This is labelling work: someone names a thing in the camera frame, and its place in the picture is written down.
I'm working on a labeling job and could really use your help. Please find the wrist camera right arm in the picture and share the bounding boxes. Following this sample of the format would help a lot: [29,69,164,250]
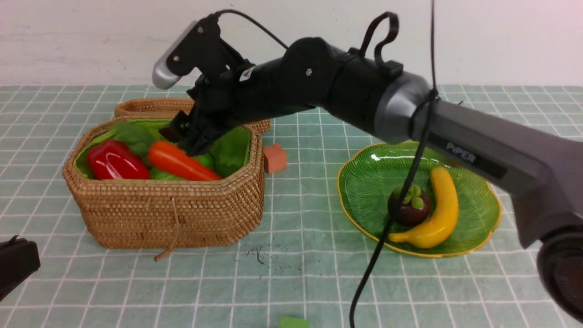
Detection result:
[152,13,245,90]

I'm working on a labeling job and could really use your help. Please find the red bell pepper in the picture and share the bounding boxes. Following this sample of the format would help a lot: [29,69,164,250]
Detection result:
[86,139,151,180]

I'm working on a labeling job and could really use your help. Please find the dark purple mangosteen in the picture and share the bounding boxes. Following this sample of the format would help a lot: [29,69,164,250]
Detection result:
[387,184,432,227]

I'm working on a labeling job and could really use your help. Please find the green foam cube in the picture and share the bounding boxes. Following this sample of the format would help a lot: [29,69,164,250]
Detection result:
[278,316,310,328]

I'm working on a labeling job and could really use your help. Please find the orange carrot with green top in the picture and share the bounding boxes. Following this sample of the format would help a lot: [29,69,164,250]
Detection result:
[112,121,223,181]

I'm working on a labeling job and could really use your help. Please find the woven wicker basket green lining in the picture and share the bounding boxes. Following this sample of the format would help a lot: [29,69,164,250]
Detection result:
[62,116,265,251]

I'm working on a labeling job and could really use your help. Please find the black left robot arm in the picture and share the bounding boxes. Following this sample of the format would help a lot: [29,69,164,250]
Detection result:
[0,235,41,301]

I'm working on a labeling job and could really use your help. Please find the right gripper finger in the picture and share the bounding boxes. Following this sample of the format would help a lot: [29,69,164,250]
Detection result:
[159,112,233,156]

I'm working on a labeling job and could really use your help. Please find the green checkered tablecloth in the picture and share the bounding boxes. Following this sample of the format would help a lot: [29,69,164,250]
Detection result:
[0,85,582,328]

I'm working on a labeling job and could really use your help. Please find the yellow banana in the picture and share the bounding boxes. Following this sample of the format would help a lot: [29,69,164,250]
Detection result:
[388,166,460,249]

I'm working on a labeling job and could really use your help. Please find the woven wicker basket lid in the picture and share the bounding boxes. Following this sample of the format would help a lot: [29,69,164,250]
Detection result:
[114,97,271,133]

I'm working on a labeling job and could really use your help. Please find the green cucumber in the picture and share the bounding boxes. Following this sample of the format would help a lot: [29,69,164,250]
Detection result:
[149,154,214,181]

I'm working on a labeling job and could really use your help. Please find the green leaf-shaped glass plate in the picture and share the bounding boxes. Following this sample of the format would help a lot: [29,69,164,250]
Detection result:
[337,143,502,259]

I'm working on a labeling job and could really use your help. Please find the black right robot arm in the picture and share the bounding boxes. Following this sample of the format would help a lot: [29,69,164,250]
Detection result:
[152,36,583,321]

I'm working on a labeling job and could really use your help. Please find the orange-red foam cube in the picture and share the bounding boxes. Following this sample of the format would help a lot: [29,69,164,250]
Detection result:
[264,143,287,174]

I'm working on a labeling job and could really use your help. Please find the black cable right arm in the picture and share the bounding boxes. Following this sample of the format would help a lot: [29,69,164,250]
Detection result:
[212,0,440,328]

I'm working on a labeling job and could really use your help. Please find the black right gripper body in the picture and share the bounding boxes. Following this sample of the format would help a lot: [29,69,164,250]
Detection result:
[188,59,315,133]

